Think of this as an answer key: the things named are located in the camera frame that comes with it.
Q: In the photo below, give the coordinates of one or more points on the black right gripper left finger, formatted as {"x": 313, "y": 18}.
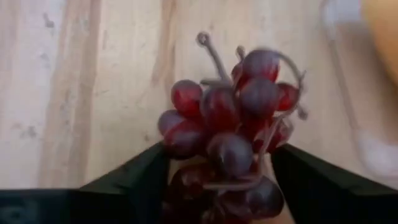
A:
{"x": 146, "y": 180}

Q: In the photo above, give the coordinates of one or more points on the red grape bunch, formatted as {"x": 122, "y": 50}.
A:
{"x": 230, "y": 124}

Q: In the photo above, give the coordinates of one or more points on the clear plastic bin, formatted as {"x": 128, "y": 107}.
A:
{"x": 373, "y": 152}

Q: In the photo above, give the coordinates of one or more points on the yellow mango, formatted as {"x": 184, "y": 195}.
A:
{"x": 384, "y": 31}

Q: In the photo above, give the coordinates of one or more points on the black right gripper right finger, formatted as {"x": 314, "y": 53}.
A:
{"x": 311, "y": 186}

